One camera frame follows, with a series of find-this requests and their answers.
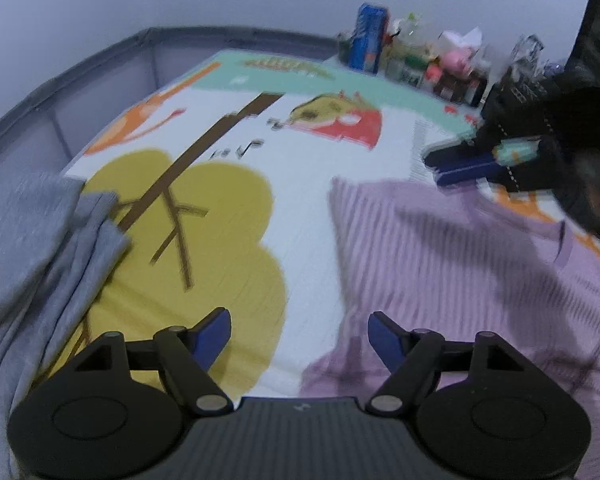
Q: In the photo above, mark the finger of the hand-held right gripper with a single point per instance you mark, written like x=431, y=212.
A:
x=472, y=175
x=460, y=155

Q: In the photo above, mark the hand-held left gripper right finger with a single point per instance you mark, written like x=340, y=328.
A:
x=385, y=337

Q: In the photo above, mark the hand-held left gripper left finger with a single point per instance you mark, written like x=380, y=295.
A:
x=215, y=332

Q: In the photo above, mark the purple striped t-shirt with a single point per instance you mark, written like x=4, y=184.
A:
x=455, y=285

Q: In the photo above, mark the foil snack bag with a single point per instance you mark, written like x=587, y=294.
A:
x=527, y=51

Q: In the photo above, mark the brown glass jar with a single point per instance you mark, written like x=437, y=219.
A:
x=447, y=87

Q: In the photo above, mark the pink pig toy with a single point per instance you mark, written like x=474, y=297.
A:
x=456, y=60

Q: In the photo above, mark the white bottle green cap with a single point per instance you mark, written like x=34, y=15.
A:
x=412, y=72

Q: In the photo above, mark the white tissue pack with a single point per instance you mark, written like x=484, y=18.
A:
x=460, y=39

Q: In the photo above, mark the clear bottle green nozzle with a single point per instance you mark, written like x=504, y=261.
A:
x=411, y=35

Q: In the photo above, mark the blue can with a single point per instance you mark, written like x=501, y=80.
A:
x=369, y=40

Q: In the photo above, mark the printed play mat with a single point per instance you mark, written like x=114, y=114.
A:
x=290, y=160

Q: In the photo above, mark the grey garment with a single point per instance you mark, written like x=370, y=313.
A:
x=25, y=270

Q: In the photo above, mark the grey padded fence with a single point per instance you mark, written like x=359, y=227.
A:
x=80, y=85

